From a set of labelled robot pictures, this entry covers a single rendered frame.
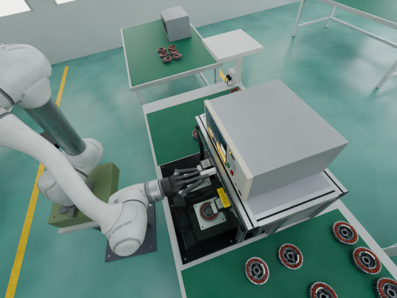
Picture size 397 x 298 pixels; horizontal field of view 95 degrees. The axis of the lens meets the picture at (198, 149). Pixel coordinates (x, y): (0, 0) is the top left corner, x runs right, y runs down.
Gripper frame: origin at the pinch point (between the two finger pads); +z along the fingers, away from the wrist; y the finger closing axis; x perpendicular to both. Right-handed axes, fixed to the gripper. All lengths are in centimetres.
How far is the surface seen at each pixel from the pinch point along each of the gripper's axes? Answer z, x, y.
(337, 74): 269, -118, -156
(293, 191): 31.2, -6.5, 17.6
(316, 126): 43.4, 13.7, 3.5
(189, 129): 5, -43, -68
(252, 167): 13.0, 13.7, 10.8
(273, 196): 22.6, -6.5, 16.6
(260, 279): 9, -40, 41
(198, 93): 26, -43, -111
